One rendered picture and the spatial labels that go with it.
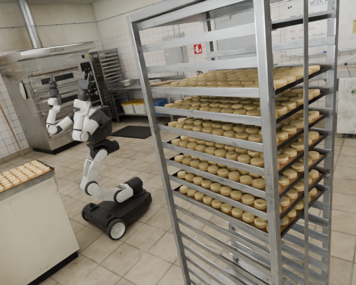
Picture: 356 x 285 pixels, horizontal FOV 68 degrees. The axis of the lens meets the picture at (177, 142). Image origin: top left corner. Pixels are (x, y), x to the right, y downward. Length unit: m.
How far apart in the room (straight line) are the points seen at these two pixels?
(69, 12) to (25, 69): 2.47
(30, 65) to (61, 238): 3.80
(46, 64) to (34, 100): 0.73
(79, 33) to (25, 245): 5.95
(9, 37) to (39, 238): 4.98
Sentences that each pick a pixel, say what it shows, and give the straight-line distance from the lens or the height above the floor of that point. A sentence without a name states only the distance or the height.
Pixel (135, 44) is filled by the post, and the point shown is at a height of 1.70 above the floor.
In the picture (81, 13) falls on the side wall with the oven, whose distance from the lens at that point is 7.82.
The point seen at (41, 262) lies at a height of 0.19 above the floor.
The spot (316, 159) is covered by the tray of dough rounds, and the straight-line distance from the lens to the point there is 1.26.
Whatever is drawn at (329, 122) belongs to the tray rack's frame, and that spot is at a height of 1.28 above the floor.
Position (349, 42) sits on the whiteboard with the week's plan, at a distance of 5.12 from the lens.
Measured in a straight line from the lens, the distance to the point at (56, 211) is 2.53.
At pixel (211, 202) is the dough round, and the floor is 0.97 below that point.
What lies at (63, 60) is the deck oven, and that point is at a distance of 6.06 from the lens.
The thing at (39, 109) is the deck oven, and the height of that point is 0.96.
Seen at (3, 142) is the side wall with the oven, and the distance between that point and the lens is 6.58.
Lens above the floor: 1.68
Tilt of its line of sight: 20 degrees down
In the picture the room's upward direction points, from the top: 10 degrees counter-clockwise
